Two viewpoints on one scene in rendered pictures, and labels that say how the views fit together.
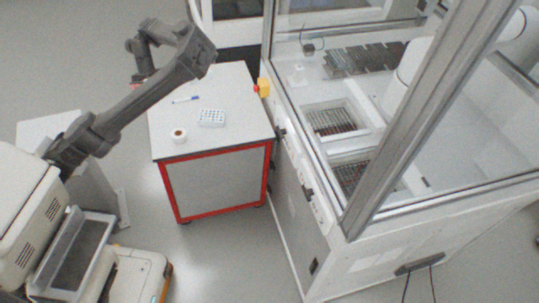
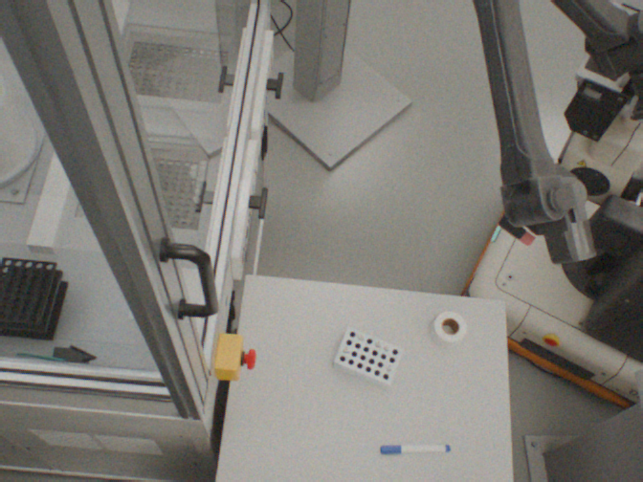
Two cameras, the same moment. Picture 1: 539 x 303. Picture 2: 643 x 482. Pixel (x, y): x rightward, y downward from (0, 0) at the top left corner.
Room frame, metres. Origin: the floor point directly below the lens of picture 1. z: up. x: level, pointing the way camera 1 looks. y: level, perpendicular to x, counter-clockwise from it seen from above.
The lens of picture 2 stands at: (1.60, 0.31, 2.19)
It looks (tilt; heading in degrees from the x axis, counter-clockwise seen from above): 63 degrees down; 199
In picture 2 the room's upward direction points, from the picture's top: 8 degrees clockwise
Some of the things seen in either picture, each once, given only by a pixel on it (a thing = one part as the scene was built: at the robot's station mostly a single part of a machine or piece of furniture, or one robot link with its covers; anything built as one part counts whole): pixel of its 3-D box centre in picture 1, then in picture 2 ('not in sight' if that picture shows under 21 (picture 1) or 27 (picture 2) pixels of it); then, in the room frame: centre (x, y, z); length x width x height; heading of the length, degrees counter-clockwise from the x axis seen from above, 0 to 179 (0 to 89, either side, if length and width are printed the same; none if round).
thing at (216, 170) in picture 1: (210, 148); (349, 461); (1.23, 0.35, 0.38); 0.62 x 0.58 x 0.76; 21
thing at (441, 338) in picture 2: (178, 135); (448, 329); (0.97, 0.41, 0.78); 0.07 x 0.07 x 0.04
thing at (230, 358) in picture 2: (263, 87); (231, 357); (1.26, 0.05, 0.88); 0.07 x 0.05 x 0.07; 21
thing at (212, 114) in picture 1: (211, 118); (367, 358); (1.10, 0.29, 0.78); 0.12 x 0.08 x 0.04; 94
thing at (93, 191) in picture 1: (81, 181); (637, 465); (0.90, 1.00, 0.38); 0.30 x 0.30 x 0.76; 27
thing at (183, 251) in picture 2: not in sight; (193, 284); (1.35, 0.09, 1.45); 0.05 x 0.03 x 0.19; 111
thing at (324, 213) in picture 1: (313, 195); (262, 92); (0.66, -0.20, 0.87); 0.29 x 0.02 x 0.11; 21
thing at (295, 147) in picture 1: (287, 135); (245, 208); (0.96, -0.08, 0.87); 0.29 x 0.02 x 0.11; 21
